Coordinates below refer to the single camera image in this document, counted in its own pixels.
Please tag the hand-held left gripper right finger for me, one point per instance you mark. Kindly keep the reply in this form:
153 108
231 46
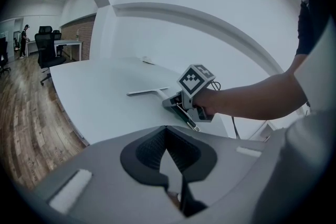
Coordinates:
204 160

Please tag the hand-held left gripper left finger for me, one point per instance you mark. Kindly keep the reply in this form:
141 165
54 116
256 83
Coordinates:
131 158

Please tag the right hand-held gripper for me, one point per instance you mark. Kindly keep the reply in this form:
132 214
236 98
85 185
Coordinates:
194 81

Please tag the person's right forearm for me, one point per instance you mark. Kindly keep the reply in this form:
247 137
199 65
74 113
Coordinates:
257 99

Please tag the person's right hand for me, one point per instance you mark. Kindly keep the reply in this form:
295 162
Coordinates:
206 101

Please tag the white desk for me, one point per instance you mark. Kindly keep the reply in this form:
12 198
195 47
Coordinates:
65 42

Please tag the black office chair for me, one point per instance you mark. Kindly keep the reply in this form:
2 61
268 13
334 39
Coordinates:
3 56
47 47
57 39

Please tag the person's black shirt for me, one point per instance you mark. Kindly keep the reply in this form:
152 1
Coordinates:
307 29

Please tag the brick wall panel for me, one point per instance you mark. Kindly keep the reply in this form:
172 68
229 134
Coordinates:
78 36

